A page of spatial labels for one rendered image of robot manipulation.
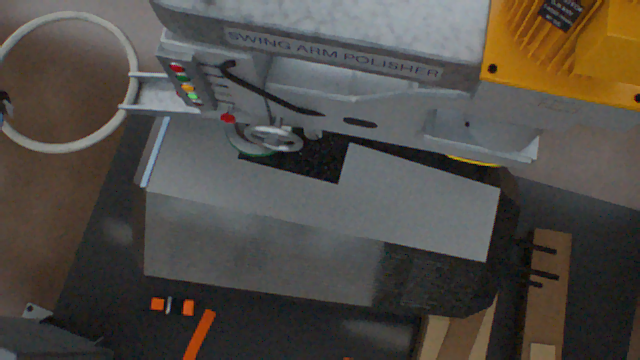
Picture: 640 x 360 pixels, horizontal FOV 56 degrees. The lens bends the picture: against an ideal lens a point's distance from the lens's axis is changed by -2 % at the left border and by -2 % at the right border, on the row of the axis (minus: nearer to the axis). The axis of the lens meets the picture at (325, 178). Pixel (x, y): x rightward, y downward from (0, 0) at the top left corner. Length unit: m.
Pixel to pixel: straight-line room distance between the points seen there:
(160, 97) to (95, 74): 1.20
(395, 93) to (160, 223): 1.00
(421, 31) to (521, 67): 0.18
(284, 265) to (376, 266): 0.29
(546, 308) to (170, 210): 1.56
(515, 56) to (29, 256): 2.40
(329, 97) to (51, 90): 2.04
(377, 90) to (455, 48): 0.28
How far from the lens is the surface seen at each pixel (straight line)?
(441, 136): 1.52
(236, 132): 1.94
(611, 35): 0.87
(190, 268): 2.09
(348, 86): 1.38
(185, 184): 1.95
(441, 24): 1.12
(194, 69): 1.34
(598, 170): 3.03
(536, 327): 2.68
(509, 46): 1.10
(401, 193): 1.90
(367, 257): 1.91
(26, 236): 3.05
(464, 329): 2.47
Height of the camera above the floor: 2.68
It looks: 75 degrees down
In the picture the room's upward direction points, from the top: 3 degrees counter-clockwise
